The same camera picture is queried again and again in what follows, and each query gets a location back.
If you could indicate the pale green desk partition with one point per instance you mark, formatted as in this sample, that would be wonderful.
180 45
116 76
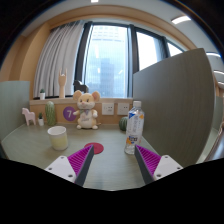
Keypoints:
13 106

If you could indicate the round green cactus figure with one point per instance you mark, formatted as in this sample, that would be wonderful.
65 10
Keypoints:
123 124

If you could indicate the flat round red coaster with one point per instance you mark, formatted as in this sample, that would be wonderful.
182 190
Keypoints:
97 148

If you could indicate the white cup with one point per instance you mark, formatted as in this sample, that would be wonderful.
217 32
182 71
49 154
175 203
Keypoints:
58 138

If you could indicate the cream plush mouse toy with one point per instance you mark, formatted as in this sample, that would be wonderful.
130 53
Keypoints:
86 111

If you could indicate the tall green cactus figure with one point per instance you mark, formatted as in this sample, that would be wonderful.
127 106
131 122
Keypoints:
50 114

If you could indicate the dark horse figurine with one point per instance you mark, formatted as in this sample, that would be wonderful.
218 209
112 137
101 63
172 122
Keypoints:
80 86

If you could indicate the grey wood-grain desk partition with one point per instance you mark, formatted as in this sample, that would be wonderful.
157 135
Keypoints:
176 106

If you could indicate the small plant in white pot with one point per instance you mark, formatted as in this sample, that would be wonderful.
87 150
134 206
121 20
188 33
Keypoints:
42 96
40 122

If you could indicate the wooden hand sculpture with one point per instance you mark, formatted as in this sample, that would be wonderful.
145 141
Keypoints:
62 85

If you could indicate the pink horse figurine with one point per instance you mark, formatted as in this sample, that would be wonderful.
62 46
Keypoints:
28 116

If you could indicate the ceiling lights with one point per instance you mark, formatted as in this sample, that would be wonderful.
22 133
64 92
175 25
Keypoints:
181 19

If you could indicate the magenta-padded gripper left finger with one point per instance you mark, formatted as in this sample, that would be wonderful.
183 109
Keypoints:
63 166

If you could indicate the round purple sign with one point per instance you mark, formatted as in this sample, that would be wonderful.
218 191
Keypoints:
68 114

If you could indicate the white wall socket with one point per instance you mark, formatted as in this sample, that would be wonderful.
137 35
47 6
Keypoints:
108 109
123 109

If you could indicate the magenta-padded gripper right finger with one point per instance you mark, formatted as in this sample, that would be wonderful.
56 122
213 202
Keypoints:
161 165

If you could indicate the clear plastic water bottle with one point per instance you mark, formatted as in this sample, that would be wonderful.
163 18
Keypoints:
135 128

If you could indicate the white curtain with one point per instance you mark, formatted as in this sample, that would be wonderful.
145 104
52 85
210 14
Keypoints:
58 60

